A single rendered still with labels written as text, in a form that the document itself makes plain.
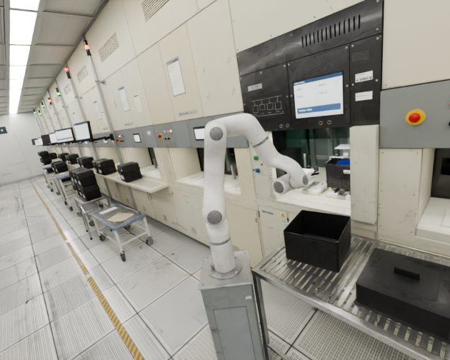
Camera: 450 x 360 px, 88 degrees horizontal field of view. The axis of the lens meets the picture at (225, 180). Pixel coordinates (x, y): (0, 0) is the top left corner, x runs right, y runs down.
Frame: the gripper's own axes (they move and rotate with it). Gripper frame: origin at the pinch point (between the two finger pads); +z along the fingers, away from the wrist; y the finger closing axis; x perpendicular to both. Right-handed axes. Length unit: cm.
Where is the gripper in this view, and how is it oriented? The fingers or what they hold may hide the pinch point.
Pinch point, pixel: (312, 169)
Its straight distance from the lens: 143.3
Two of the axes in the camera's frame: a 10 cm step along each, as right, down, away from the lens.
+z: 7.5, -3.1, 5.8
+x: -1.7, -9.4, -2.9
